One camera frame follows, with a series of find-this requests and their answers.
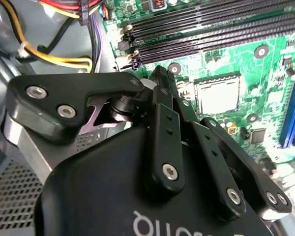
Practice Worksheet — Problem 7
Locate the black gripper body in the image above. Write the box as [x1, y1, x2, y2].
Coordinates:
[33, 125, 283, 236]

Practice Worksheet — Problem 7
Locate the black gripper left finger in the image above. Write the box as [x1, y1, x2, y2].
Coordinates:
[0, 65, 187, 197]

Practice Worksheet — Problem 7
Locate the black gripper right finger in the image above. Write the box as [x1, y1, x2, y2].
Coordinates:
[167, 70, 293, 223]

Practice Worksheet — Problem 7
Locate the silver CPU plate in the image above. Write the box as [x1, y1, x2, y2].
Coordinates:
[199, 80, 238, 113]

